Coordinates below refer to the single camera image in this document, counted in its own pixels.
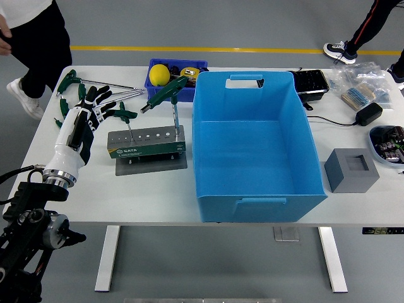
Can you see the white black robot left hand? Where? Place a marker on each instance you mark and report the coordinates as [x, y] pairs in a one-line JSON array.
[[67, 139]]

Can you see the person's right hand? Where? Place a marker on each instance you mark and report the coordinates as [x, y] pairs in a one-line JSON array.
[[3, 44]]

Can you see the green grey wrench rack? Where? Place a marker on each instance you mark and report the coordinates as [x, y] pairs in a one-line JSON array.
[[145, 151]]

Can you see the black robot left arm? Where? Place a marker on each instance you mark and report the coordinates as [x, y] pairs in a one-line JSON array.
[[31, 221]]

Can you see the large light blue plastic box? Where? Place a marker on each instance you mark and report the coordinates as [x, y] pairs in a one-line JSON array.
[[249, 158]]

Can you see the person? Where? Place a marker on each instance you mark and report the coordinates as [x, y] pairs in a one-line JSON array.
[[369, 22], [41, 38]]

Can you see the small dark blue bin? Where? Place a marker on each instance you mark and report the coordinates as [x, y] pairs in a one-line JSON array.
[[153, 91]]

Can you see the yellow lemon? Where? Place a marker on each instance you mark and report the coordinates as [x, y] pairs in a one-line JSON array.
[[159, 75]]

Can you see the white table leg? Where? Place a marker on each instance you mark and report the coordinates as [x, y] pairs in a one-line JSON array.
[[333, 259], [107, 259]]

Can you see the black round part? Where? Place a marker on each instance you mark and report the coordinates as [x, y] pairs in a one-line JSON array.
[[174, 70]]

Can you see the yellow tape measure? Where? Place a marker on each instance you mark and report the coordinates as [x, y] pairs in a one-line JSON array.
[[189, 72]]

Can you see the black plastic tray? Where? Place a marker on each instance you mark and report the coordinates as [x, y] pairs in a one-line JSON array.
[[311, 82]]

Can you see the grey hollow cube block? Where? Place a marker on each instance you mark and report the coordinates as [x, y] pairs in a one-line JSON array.
[[339, 176]]

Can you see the blue resistor strip pack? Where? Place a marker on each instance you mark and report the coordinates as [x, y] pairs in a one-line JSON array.
[[358, 96]]

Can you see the clear plastic component bags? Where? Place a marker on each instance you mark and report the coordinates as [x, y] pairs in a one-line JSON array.
[[363, 72]]

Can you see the black power adapter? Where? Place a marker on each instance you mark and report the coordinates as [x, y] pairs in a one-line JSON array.
[[369, 113]]

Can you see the light blue bowl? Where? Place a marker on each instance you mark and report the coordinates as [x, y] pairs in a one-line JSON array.
[[373, 143]]

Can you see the small bag of blue parts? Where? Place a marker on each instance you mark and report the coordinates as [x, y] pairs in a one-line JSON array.
[[385, 98]]

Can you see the black table control panel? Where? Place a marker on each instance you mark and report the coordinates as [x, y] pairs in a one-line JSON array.
[[382, 230]]

